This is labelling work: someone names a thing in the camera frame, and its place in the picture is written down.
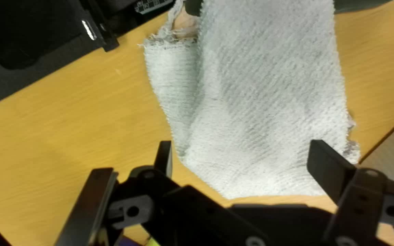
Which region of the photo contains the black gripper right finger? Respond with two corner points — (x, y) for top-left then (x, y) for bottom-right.
(306, 139), (356, 203)

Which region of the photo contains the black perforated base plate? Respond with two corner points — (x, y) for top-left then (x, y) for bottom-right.
(0, 0), (176, 101)

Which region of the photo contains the white towel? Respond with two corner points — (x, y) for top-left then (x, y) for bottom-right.
(144, 0), (360, 198)

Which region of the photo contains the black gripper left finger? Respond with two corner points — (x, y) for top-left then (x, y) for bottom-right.
(56, 168), (118, 246)

